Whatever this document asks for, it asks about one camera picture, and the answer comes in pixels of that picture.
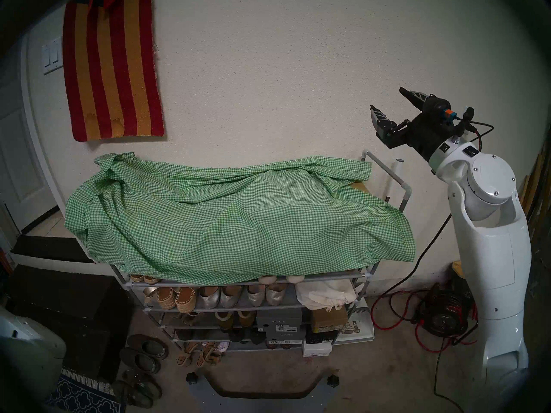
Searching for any tan woven espadrille shoe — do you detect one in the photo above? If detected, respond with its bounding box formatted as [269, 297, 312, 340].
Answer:
[156, 287, 178, 309]
[174, 287, 198, 312]

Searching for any pale wooden slat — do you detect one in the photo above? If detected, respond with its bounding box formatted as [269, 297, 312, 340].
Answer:
[519, 154, 551, 228]

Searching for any dark brown chest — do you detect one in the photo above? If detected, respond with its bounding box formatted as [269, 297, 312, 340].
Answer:
[9, 265, 130, 380]

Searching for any silver metallic flat shoe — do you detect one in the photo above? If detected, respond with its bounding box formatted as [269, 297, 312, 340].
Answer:
[197, 287, 221, 309]
[220, 287, 244, 308]
[245, 285, 266, 307]
[266, 284, 287, 306]

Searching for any small white box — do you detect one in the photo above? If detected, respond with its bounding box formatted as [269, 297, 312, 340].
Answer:
[302, 341, 333, 358]

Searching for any olive strap sandal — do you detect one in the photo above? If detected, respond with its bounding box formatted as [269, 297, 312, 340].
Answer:
[113, 380, 154, 408]
[123, 369, 163, 398]

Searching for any brown cardboard shoebox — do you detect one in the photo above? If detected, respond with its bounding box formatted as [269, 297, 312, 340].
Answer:
[310, 307, 348, 333]

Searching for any white light switch plate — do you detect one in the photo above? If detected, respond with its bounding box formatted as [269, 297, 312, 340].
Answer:
[42, 37, 64, 75]

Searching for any grey tube shoe rack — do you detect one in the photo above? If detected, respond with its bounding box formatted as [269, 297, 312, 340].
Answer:
[75, 151, 412, 352]

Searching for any green white gingham cloth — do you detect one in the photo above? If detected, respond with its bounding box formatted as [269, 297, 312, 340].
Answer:
[65, 153, 416, 286]

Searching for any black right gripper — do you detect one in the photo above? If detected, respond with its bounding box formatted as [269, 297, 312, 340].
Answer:
[369, 87, 455, 161]

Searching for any red yellow striped wall rug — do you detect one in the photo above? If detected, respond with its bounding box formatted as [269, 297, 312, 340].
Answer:
[63, 0, 165, 142]

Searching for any black red jump starter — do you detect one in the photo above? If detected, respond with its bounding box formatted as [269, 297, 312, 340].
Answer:
[420, 283, 472, 337]

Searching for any black shoe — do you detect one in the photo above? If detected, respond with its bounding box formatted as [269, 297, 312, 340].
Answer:
[228, 328, 265, 344]

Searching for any small grey Vionic shoebox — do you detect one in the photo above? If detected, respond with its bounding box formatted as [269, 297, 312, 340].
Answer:
[256, 309, 303, 333]
[266, 330, 304, 345]

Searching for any blue white patterned rug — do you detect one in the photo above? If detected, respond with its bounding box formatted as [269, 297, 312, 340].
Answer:
[45, 367, 125, 413]

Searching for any grey robot base platform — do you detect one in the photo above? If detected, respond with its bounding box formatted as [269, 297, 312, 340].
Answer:
[186, 369, 341, 413]

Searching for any black shoebox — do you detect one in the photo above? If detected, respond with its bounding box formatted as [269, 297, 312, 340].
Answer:
[303, 330, 336, 345]

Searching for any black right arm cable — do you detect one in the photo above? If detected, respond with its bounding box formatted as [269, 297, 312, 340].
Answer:
[456, 108, 494, 152]

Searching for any brown clog slipper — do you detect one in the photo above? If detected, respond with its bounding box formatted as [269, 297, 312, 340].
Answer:
[119, 347, 161, 374]
[127, 334, 168, 360]

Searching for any cream cloth bag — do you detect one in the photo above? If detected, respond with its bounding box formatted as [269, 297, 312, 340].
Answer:
[295, 283, 358, 311]

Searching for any black doorstep mat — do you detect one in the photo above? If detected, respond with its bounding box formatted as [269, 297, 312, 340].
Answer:
[11, 234, 93, 264]

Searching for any tan strappy sandal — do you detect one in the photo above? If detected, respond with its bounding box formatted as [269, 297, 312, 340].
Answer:
[176, 341, 199, 367]
[197, 342, 222, 366]

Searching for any white panel door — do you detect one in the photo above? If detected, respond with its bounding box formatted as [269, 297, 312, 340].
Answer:
[0, 64, 54, 234]

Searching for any red black power cable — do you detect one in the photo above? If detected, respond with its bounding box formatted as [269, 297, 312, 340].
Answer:
[371, 214, 479, 354]

